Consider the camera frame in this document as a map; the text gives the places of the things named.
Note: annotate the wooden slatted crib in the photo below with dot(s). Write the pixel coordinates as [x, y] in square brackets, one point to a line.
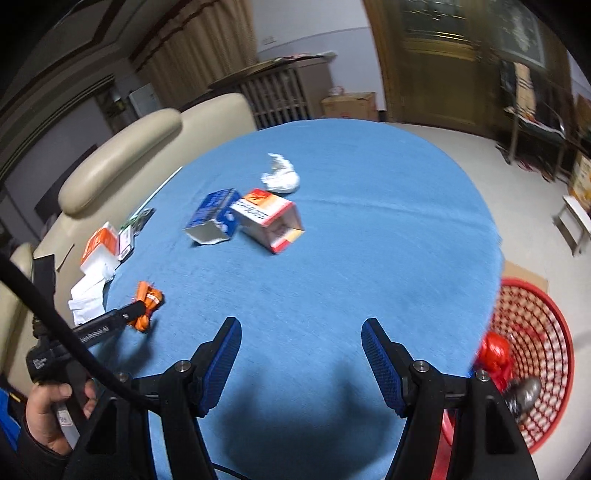
[281, 90]

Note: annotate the orange printed carton box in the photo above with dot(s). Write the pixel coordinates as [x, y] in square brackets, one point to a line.
[580, 181]

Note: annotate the brown curtain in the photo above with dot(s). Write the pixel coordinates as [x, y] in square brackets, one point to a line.
[195, 44]

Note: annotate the cardboard box by wall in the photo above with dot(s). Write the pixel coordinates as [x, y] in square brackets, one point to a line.
[354, 105]

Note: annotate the white barcode label packet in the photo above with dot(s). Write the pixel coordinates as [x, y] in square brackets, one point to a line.
[126, 243]

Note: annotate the orange wrapper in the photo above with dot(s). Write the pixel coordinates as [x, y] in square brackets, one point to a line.
[152, 299]

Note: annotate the red plastic trash basket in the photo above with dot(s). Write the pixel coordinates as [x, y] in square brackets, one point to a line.
[542, 346]

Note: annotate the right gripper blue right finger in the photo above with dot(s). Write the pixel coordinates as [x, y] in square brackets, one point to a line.
[390, 363]

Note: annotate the person's left hand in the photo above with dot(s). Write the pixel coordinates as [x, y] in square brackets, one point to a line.
[41, 421]

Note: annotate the wooden double door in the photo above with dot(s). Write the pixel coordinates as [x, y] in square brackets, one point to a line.
[441, 60]

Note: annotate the orange white tissue pack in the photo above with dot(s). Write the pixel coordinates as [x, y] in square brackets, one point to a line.
[101, 252]

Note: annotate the white loose tissue sheets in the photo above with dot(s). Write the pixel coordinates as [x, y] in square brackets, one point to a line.
[87, 296]

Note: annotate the red plastic bag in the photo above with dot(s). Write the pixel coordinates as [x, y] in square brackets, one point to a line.
[495, 357]

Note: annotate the red white medicine box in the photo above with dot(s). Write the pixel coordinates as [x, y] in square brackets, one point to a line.
[271, 220]

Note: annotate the blue carton box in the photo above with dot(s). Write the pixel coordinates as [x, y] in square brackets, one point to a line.
[214, 221]

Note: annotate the silver foil wrapper ball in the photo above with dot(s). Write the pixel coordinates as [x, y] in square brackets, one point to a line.
[521, 395]

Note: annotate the beige leather sofa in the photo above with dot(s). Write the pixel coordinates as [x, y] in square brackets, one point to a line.
[119, 176]

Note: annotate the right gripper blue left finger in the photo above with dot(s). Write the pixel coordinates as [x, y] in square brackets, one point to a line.
[213, 363]

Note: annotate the black metal chair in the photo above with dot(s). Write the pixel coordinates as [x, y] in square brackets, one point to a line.
[538, 108]

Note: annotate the flat cardboard sheet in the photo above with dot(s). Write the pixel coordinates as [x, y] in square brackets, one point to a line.
[512, 270]

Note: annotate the small white stool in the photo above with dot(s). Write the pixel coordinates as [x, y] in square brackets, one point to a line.
[574, 222]

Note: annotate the white tissue ball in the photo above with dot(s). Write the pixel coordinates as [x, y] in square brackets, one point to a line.
[282, 178]

